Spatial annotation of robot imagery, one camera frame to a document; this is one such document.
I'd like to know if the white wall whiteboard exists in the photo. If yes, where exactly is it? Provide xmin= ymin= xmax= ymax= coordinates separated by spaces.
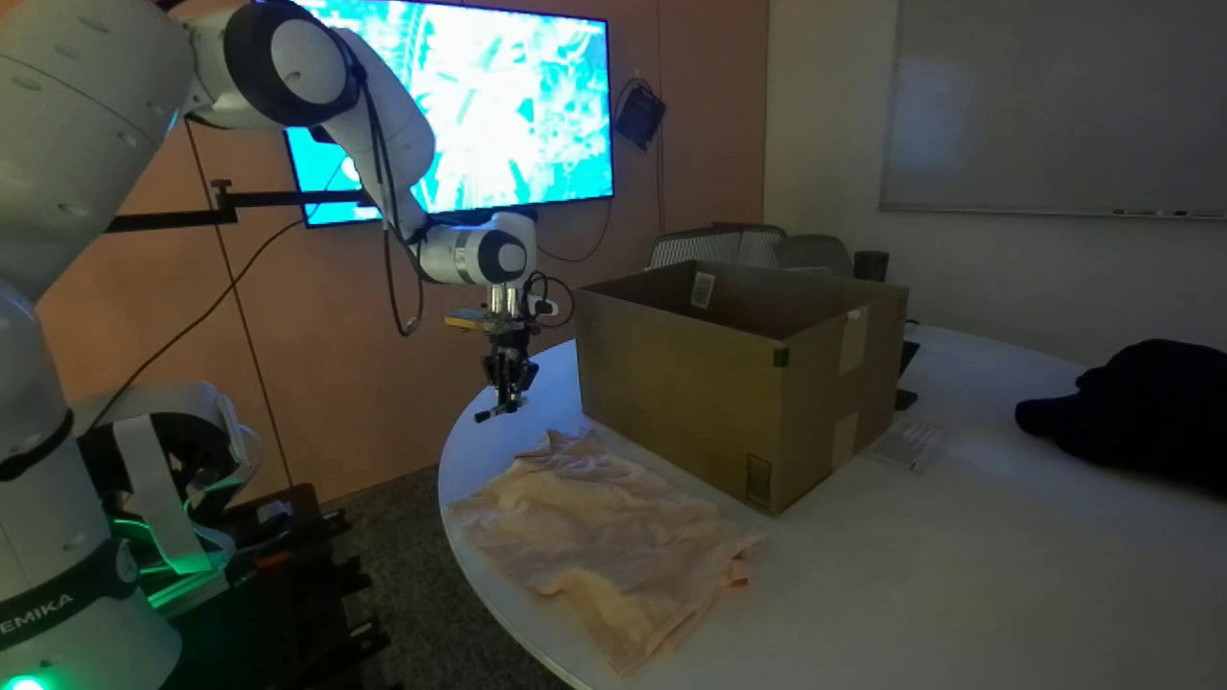
xmin=880 ymin=0 xmax=1227 ymax=222

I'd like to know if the wall mounted tv screen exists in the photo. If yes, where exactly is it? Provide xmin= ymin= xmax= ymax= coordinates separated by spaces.
xmin=299 ymin=0 xmax=616 ymax=220

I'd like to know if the small black wall device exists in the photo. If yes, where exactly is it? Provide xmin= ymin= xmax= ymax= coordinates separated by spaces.
xmin=615 ymin=83 xmax=666 ymax=148

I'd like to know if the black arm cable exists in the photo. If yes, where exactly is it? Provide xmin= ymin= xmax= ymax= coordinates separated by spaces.
xmin=75 ymin=118 xmax=312 ymax=438

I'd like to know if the brown cardboard box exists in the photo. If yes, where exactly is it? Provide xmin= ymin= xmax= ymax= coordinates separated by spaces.
xmin=574 ymin=262 xmax=910 ymax=515

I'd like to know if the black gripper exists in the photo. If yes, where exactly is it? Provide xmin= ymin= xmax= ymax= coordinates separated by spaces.
xmin=481 ymin=311 xmax=537 ymax=409

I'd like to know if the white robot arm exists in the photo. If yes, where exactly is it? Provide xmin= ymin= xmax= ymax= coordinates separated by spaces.
xmin=0 ymin=0 xmax=537 ymax=690

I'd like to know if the cream yellow cloth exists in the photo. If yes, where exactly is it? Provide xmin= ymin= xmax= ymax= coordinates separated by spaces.
xmin=454 ymin=428 xmax=760 ymax=672

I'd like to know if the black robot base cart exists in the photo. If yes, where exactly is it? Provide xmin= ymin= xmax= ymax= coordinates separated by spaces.
xmin=160 ymin=484 xmax=393 ymax=690

